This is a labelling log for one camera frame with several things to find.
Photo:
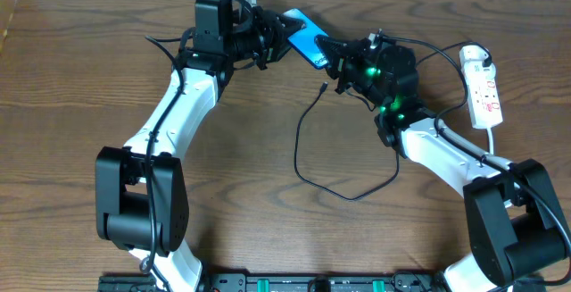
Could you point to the white power strip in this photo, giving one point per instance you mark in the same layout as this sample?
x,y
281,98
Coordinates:
x,y
484,104

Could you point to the blue Galaxy smartphone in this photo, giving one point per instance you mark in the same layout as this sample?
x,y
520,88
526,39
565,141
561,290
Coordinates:
x,y
303,41

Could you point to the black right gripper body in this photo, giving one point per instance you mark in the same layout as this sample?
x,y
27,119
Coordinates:
x,y
344,64

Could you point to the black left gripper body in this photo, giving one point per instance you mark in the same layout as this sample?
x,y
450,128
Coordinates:
x,y
268,38

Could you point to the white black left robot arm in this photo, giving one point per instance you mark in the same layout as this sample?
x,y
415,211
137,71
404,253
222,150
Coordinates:
x,y
140,195

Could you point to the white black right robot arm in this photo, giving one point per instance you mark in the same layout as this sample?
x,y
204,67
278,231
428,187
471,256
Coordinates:
x,y
516,226

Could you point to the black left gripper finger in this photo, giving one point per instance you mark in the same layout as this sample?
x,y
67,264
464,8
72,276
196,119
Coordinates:
x,y
276,53
287,26

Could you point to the black charger plug adapter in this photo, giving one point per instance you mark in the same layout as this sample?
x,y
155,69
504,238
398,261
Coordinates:
x,y
487,61

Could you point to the black mounting rail base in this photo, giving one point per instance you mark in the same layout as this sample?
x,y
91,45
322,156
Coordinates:
x,y
235,282

